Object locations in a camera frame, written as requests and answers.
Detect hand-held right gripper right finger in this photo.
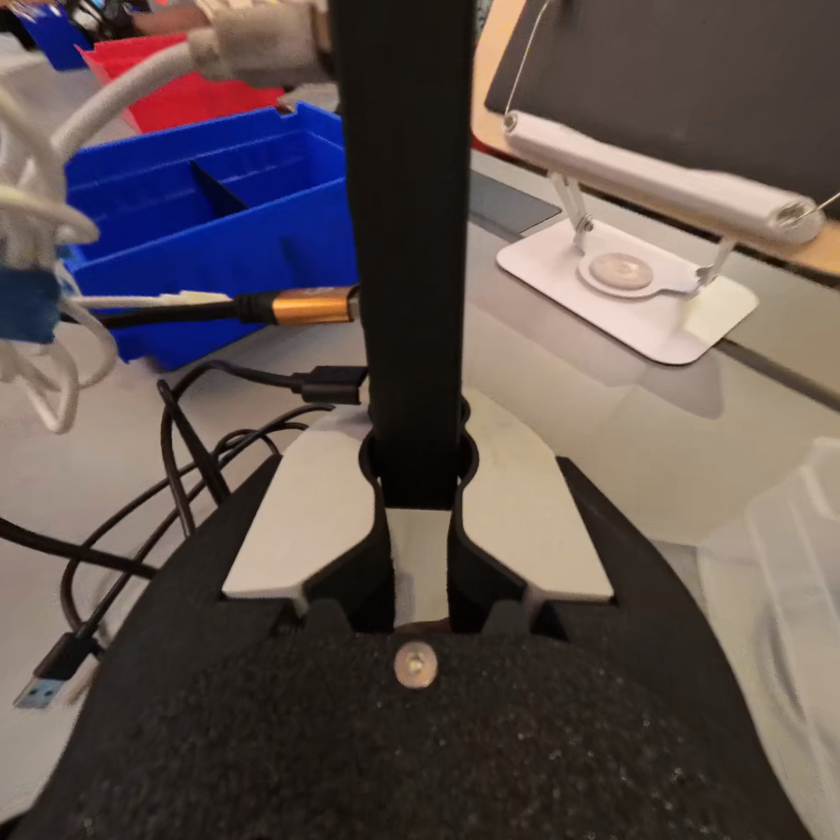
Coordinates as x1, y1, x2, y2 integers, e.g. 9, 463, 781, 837
453, 390, 616, 605

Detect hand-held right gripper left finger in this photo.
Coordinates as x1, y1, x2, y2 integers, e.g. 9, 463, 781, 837
222, 412, 395, 616

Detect black cable orange plugs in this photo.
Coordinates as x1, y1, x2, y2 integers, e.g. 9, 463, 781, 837
98, 287, 361, 329

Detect clear plastic bin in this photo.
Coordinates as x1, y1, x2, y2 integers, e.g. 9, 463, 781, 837
696, 436, 840, 840

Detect wide black USB hub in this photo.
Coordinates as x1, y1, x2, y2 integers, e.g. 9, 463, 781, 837
327, 0, 475, 511

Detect white USB cable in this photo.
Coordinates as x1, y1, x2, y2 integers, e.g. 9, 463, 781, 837
0, 85, 231, 434

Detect another person's forearm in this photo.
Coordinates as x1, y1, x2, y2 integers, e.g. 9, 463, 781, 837
128, 3, 217, 37

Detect white folding stand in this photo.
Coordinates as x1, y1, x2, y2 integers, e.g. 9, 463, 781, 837
495, 0, 840, 366

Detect black blue-bin divider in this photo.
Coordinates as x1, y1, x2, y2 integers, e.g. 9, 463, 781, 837
189, 159, 249, 214

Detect red plastic bin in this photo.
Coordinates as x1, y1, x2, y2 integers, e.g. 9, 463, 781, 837
77, 34, 284, 134

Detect black wood-rimmed board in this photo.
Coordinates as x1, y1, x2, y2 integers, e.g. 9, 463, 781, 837
471, 0, 840, 293

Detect small blue plastic bin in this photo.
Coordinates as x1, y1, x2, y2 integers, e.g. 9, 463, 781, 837
18, 5, 94, 72

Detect thin black USB cable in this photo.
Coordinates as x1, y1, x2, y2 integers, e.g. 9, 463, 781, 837
156, 360, 370, 526

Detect thick white cable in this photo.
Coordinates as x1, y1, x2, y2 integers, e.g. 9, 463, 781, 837
51, 45, 211, 158

